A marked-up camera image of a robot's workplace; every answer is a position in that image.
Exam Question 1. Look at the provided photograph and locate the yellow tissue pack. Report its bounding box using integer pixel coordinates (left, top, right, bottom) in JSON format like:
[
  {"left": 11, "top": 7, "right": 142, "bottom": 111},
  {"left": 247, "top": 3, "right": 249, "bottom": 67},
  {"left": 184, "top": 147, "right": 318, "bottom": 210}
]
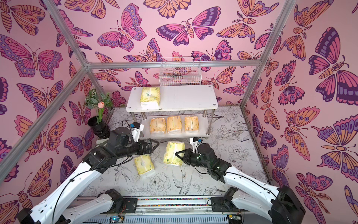
[
  {"left": 140, "top": 87, "right": 160, "bottom": 109},
  {"left": 163, "top": 141, "right": 185, "bottom": 166},
  {"left": 134, "top": 155, "right": 155, "bottom": 175}
]

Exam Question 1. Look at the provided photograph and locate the orange tissue pack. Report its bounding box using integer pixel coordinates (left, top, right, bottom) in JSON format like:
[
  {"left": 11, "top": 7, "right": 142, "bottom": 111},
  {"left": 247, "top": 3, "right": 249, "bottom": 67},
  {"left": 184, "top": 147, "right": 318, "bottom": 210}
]
[
  {"left": 167, "top": 116, "right": 182, "bottom": 134},
  {"left": 150, "top": 117, "right": 167, "bottom": 134},
  {"left": 184, "top": 116, "right": 200, "bottom": 133}
]

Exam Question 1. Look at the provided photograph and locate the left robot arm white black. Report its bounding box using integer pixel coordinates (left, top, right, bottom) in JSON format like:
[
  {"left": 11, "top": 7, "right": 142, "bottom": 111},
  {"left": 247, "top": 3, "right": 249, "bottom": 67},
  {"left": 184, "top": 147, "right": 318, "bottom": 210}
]
[{"left": 17, "top": 127, "right": 160, "bottom": 224}]

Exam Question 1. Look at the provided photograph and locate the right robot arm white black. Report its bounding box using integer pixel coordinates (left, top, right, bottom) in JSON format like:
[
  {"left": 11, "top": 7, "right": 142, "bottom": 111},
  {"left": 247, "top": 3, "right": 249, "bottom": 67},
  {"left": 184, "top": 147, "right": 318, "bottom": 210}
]
[{"left": 175, "top": 143, "right": 306, "bottom": 224}]

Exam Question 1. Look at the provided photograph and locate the white two-tier shelf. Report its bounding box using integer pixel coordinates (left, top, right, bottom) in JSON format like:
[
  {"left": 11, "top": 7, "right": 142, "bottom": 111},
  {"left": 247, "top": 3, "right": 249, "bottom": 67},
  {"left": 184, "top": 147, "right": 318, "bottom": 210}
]
[{"left": 126, "top": 85, "right": 218, "bottom": 139}]

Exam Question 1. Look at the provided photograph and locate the black vase with plant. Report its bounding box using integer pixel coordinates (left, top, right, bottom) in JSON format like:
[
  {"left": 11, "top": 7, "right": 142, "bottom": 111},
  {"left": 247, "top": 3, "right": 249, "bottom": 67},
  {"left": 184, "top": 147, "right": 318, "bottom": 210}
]
[{"left": 85, "top": 88, "right": 113, "bottom": 140}]

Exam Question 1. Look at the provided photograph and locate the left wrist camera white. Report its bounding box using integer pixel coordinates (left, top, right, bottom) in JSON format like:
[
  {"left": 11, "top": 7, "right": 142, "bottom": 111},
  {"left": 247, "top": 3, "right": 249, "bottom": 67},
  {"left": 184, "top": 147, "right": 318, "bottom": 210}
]
[{"left": 130, "top": 122, "right": 144, "bottom": 142}]

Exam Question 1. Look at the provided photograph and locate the white wire basket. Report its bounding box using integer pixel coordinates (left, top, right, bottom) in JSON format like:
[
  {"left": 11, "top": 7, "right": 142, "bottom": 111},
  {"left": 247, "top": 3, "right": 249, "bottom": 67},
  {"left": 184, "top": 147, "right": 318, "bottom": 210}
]
[{"left": 157, "top": 56, "right": 202, "bottom": 86}]

